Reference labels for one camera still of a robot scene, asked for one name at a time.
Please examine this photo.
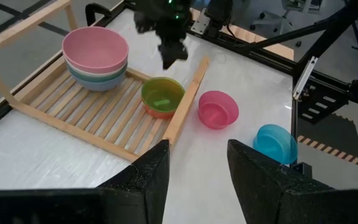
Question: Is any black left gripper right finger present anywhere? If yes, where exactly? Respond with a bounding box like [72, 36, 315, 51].
[227, 139, 334, 224]

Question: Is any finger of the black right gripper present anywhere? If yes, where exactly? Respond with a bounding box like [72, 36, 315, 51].
[174, 42, 190, 62]
[157, 43, 175, 70]

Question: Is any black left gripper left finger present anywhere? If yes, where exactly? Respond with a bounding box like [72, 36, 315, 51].
[97, 139, 171, 224]

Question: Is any small green plastic bowl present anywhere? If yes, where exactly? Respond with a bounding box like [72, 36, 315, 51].
[140, 77, 186, 114]

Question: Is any small orange-red plastic bowl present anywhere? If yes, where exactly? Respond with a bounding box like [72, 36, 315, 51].
[144, 104, 176, 120]

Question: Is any large dark green bowl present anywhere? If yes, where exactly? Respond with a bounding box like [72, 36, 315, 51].
[68, 67, 127, 83]

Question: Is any large pink bowl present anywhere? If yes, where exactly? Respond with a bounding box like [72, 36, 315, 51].
[62, 26, 129, 75]

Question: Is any large blue-grey bowl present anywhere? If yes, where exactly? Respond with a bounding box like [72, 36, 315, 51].
[72, 74, 126, 92]

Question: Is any large cream bowl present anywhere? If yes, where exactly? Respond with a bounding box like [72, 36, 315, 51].
[65, 60, 128, 78]

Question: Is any wooden slatted shelf rack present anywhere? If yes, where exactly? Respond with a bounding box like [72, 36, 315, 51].
[0, 0, 211, 163]

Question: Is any small cyan plastic bowl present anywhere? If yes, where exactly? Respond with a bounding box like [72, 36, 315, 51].
[252, 124, 298, 165]

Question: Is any white table sheet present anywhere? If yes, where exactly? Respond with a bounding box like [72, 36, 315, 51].
[0, 7, 295, 224]

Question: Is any small magenta plastic bowl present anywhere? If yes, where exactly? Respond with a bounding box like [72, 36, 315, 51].
[198, 90, 239, 130]

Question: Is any black table clamp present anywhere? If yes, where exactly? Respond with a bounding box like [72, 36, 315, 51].
[85, 2, 114, 27]

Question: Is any black mat with striped edge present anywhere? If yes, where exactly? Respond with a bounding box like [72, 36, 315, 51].
[296, 113, 358, 169]

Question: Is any grey office chair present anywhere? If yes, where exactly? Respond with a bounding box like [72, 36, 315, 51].
[249, 0, 323, 48]

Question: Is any silver metal strip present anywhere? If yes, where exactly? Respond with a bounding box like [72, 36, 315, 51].
[292, 55, 319, 100]

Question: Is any silver metal bracket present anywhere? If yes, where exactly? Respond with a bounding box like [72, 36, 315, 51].
[193, 8, 213, 35]

